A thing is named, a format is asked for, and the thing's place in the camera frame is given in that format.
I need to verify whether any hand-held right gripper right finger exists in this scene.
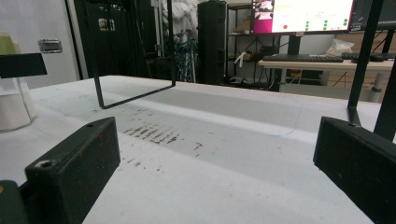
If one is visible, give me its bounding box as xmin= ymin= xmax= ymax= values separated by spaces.
xmin=313 ymin=116 xmax=396 ymax=224

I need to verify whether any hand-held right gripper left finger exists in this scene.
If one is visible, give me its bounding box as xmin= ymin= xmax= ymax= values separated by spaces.
xmin=24 ymin=116 xmax=121 ymax=224

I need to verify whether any white container with green band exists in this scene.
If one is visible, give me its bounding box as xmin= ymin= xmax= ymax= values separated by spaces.
xmin=0 ymin=30 xmax=38 ymax=132

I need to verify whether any black shelf riser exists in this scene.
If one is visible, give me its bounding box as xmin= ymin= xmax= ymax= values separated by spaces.
xmin=83 ymin=0 xmax=396 ymax=141

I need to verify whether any white equipment case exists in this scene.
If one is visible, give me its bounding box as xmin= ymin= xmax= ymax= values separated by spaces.
xmin=0 ymin=0 xmax=82 ymax=91

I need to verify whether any light wooden desk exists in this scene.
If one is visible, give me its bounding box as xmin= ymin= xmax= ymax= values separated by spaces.
xmin=257 ymin=59 xmax=395 ymax=104

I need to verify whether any clear plastic bag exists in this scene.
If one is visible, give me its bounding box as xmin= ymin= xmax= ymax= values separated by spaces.
xmin=325 ymin=38 xmax=356 ymax=57

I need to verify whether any black keyboard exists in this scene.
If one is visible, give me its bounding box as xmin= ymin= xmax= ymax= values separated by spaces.
xmin=262 ymin=53 xmax=344 ymax=63

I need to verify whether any black monitor stand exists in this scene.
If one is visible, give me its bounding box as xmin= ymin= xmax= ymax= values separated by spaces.
xmin=287 ymin=32 xmax=304 ymax=57

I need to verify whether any white table mat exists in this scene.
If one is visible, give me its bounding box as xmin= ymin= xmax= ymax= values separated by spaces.
xmin=0 ymin=75 xmax=396 ymax=224

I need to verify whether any dark computer monitor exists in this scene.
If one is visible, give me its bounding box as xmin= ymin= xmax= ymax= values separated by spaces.
xmin=349 ymin=0 xmax=396 ymax=32

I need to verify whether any lit computer monitor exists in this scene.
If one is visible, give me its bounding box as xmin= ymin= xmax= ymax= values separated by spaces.
xmin=250 ymin=0 xmax=356 ymax=35

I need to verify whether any black metal storage rack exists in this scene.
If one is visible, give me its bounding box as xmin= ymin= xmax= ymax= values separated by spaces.
xmin=225 ymin=2 xmax=254 ymax=86

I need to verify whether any black tower case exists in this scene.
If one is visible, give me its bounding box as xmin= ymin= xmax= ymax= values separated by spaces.
xmin=197 ymin=0 xmax=228 ymax=86

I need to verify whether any silver latch handle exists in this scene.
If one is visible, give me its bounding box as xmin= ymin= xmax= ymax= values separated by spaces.
xmin=37 ymin=38 xmax=64 ymax=54

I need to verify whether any bundle of blue cables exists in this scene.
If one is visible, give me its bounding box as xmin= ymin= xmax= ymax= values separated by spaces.
xmin=174 ymin=38 xmax=198 ymax=82

